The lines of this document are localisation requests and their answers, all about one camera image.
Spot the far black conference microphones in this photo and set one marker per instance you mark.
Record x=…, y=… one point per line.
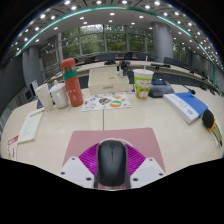
x=124, y=65

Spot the green printed paper cup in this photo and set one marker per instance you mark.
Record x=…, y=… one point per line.
x=143, y=85

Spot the white paper pad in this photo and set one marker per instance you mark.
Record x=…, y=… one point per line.
x=218, y=135

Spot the dark office chairs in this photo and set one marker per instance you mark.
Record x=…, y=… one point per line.
x=173, y=61

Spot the white upright device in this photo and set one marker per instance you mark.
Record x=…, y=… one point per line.
x=34, y=87

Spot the translucent plastic cup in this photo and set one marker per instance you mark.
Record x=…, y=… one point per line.
x=44, y=97

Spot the black desk microphone unit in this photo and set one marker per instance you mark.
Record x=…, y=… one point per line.
x=160, y=88

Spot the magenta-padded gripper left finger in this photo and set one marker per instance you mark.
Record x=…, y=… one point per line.
x=77, y=170

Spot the blue and white book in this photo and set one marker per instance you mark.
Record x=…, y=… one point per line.
x=186, y=105

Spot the black handheld microphone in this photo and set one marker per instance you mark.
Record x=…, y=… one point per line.
x=208, y=119

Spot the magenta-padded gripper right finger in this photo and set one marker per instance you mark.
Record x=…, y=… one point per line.
x=146, y=170

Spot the cream booklet with red title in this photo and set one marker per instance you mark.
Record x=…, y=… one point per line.
x=30, y=125

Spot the ceiling lights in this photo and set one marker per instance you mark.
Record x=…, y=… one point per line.
x=110, y=13

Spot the colourful sticker sheet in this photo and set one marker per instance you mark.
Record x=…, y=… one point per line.
x=106, y=101

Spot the pink mouse pad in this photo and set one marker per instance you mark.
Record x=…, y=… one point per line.
x=90, y=137

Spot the white lidded ceramic mug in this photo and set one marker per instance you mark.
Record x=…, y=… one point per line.
x=60, y=95

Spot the cream cardboard box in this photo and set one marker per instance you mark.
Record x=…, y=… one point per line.
x=108, y=81

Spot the red and white calligraphy sheet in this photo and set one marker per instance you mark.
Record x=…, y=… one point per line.
x=12, y=146

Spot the red bottle with green band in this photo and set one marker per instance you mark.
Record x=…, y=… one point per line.
x=72, y=85

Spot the black computer mouse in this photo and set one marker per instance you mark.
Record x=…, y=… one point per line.
x=111, y=163

